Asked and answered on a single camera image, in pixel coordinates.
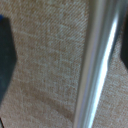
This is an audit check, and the silver drawer handle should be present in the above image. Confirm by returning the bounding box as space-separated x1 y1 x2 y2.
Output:
72 0 124 128

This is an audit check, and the gripper left finger with blue tip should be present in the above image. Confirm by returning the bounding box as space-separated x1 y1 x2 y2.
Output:
0 14 18 105

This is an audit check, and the gripper right finger with blue tip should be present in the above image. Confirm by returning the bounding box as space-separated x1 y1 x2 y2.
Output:
119 18 128 72

